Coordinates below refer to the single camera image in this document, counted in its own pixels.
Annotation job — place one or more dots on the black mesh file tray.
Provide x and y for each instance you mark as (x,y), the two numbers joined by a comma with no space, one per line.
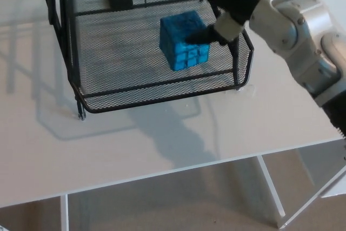
(151,52)

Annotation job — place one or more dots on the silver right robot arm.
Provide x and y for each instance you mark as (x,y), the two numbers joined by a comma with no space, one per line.
(300,39)

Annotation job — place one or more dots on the blue puzzle cube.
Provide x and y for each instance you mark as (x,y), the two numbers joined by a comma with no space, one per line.
(181,39)

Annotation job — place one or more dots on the white desk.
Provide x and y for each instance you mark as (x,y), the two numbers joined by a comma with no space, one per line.
(162,139)

